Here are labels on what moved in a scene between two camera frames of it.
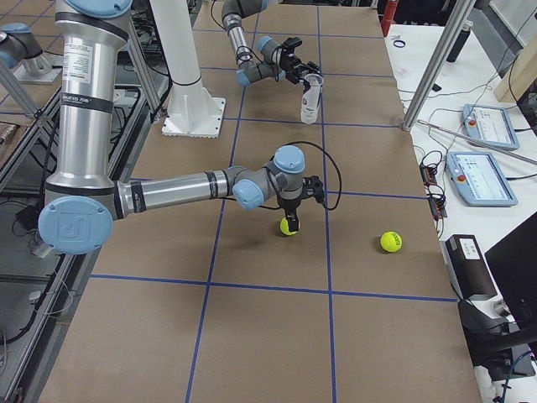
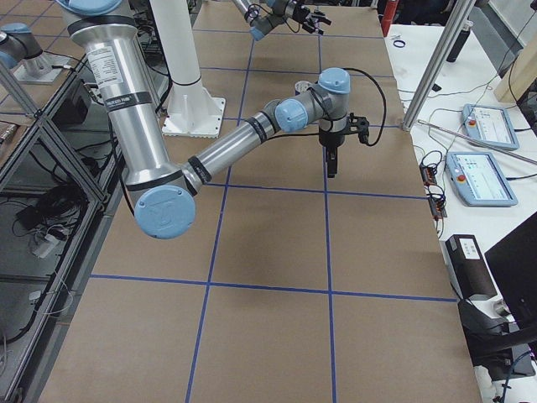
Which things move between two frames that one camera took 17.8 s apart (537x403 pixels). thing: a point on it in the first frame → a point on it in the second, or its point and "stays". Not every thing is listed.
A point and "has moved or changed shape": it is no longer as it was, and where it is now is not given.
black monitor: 513,264 stays
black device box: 467,268 stays
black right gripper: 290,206 → 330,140
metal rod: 526,157 stays
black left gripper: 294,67 → 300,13
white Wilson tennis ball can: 310,99 has moved or changed shape
